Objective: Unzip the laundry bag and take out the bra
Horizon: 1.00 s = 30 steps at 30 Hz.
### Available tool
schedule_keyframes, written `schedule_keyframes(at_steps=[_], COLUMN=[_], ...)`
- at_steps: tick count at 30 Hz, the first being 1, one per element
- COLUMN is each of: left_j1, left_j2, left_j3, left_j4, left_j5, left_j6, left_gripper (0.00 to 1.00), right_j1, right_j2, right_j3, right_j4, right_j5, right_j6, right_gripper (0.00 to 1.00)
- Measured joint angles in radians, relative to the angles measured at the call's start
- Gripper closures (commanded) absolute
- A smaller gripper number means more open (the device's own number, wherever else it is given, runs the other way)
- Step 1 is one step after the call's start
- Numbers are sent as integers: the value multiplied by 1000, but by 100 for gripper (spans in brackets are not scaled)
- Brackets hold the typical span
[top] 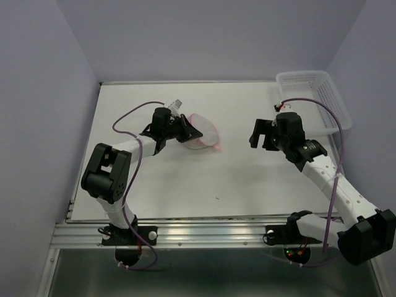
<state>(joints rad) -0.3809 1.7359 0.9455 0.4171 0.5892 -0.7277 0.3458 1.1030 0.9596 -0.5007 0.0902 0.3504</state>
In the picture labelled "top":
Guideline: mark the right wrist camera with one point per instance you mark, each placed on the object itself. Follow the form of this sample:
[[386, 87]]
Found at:
[[283, 107]]

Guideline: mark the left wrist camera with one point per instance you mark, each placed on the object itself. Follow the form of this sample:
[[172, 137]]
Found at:
[[175, 105]]

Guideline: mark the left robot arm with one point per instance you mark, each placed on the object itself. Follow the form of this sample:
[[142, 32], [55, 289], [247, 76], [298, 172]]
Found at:
[[106, 176]]

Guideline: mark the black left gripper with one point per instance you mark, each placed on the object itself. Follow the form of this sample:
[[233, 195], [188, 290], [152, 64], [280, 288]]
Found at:
[[189, 132]]

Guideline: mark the aluminium mounting rail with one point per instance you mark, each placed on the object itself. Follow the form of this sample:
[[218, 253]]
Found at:
[[176, 234]]

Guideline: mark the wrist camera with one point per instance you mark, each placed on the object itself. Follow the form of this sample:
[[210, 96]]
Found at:
[[283, 107], [175, 105]]

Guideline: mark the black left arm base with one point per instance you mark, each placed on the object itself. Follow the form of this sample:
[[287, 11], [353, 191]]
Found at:
[[114, 236]]

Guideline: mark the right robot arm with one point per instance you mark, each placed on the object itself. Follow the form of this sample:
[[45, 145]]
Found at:
[[364, 232]]

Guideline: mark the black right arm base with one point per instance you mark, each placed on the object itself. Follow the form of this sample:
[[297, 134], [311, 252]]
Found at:
[[287, 233]]

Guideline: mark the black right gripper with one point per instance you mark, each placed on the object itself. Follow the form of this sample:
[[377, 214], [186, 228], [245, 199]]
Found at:
[[262, 127]]

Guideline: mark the white mesh laundry bag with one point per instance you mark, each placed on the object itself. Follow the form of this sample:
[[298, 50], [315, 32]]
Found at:
[[210, 136]]

